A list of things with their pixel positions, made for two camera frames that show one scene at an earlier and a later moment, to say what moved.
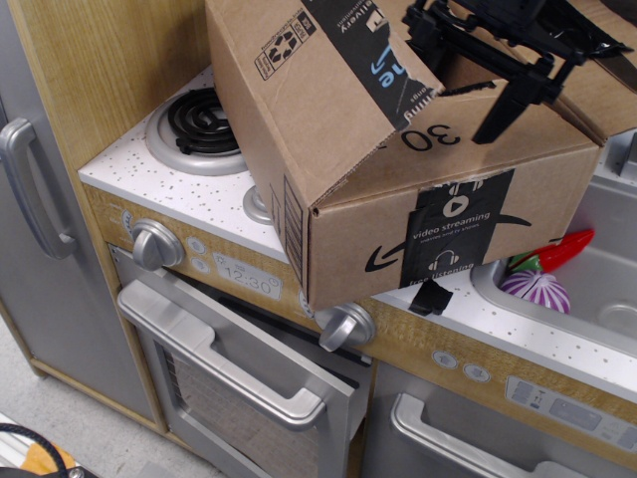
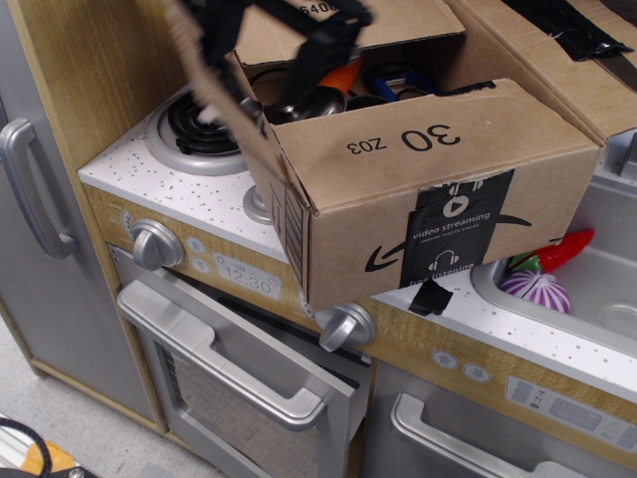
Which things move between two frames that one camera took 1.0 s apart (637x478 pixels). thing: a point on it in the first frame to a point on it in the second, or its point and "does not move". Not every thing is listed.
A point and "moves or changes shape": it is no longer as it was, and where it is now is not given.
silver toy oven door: x=243 y=393 does not move
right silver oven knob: x=343 y=326 does not move
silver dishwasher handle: x=407 y=413 does not move
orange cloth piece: x=42 y=462 does not move
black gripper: x=531 y=38 to x=329 y=43
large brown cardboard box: x=373 y=134 moves or changes shape
